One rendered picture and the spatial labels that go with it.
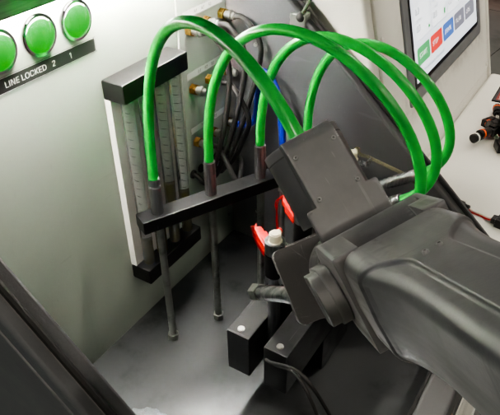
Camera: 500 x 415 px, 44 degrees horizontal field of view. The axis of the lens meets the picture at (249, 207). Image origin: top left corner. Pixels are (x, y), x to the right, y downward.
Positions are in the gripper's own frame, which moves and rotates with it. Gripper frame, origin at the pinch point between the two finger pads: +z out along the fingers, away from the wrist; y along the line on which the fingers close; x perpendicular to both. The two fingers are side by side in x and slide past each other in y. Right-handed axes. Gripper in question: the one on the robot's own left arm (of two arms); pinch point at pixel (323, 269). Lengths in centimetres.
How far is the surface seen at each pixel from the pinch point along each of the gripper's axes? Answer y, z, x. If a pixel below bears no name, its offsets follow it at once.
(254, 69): 0.0, -6.6, -19.0
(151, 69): 7.9, 12.3, -29.3
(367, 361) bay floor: -8.7, 43.4, 18.6
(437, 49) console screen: -48, 55, -29
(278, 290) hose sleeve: 4.1, 6.8, 0.6
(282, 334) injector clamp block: 4.0, 28.6, 7.6
